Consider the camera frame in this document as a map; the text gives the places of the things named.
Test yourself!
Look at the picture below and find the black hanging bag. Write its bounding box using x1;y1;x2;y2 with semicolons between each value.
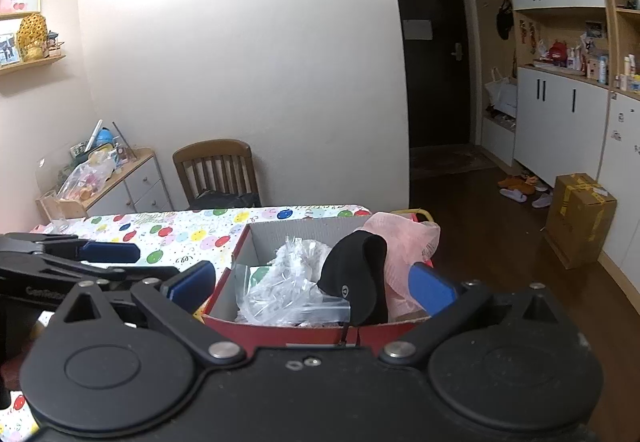
495;0;515;42

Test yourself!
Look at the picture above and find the clear glass dome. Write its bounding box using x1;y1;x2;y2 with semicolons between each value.
33;156;67;199

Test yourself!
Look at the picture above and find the golden ornament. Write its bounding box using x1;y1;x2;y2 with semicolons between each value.
16;12;51;62

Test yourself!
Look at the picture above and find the white door notice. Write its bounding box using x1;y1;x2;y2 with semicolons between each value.
403;18;434;41

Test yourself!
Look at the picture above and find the brown cardboard box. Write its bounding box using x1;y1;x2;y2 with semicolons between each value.
543;173;618;271

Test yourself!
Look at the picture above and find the dark doormat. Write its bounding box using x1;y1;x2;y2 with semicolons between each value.
409;149;496;181

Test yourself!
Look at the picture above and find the small photo frame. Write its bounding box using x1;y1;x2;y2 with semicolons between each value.
0;32;22;68

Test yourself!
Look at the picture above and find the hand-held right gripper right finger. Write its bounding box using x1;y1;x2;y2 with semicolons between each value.
378;261;576;363

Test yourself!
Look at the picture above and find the dark entrance door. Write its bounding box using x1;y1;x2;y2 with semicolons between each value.
389;0;474;151

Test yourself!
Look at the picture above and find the pink mesh bath pouf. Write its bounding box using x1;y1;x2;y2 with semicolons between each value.
359;211;442;321

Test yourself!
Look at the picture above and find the clear drinking glass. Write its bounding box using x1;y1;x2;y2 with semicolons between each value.
39;189;71;231

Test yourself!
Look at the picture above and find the white tote bag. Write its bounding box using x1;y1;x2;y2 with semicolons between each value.
483;67;519;118

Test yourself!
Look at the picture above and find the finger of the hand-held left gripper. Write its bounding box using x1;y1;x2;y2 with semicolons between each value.
29;255;181;294
0;231;142;265

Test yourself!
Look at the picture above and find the wooden wall shelf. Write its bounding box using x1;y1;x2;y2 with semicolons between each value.
0;52;67;75

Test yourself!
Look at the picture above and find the black cap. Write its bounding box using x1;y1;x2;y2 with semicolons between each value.
317;230;390;348

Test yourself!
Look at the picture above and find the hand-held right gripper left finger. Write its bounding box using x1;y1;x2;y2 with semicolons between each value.
49;260;249;366

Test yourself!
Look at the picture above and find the red shoe box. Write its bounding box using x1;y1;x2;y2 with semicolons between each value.
199;214;442;351

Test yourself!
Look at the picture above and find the brown shoe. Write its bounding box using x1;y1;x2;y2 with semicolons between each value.
497;175;539;195

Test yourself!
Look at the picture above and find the brown wooden chair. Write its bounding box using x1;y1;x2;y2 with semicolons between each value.
172;139;261;211

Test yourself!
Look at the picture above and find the white stick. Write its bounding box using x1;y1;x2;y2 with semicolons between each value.
84;119;104;153

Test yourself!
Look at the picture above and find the wooden side cabinet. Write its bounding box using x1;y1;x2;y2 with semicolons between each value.
34;147;174;223

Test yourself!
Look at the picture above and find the plastic bag of snacks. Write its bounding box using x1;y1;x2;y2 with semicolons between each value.
57;156;117;202

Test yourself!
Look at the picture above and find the clear plastic bag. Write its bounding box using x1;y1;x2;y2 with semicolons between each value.
233;264;351;327

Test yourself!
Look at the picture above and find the yellow curved rim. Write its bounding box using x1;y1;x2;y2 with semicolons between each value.
389;207;434;223

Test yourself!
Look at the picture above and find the red hanging decoration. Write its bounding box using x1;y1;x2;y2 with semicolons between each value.
517;18;544;58

